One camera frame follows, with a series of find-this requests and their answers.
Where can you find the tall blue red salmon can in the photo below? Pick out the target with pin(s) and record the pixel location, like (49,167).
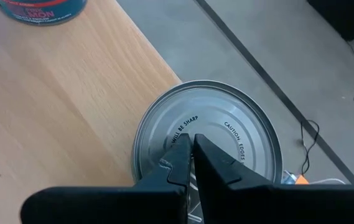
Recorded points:
(40,12)

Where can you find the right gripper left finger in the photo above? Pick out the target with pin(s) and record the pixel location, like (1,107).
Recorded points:
(133,205)

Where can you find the yellow box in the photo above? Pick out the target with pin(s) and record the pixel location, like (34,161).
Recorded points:
(301,180)

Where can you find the yellow blue label can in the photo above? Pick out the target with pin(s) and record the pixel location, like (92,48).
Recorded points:
(220,105)

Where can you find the black background object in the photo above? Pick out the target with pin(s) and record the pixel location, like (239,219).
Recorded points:
(344,15)

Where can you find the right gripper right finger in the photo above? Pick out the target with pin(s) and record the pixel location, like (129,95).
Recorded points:
(273,205)

